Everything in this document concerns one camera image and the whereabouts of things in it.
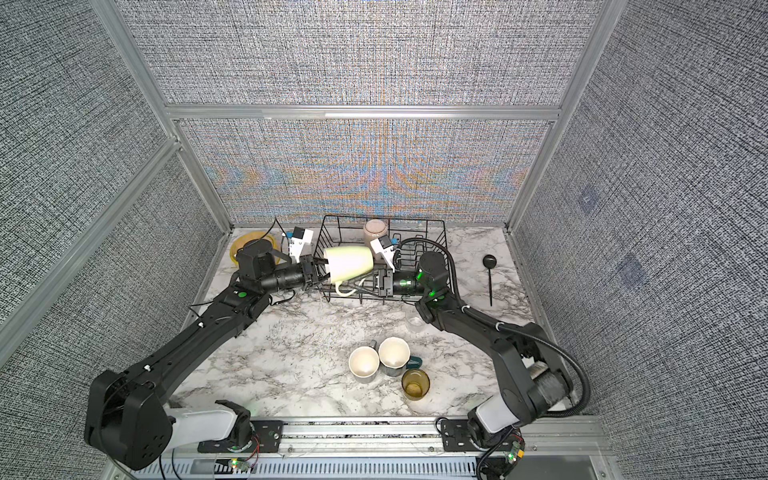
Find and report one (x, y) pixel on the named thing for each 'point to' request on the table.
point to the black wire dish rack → (410, 238)
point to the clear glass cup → (415, 323)
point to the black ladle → (489, 262)
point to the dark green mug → (394, 357)
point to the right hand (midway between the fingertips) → (351, 281)
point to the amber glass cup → (415, 384)
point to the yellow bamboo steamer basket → (254, 236)
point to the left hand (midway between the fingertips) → (347, 266)
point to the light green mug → (345, 262)
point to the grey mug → (364, 363)
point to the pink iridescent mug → (374, 229)
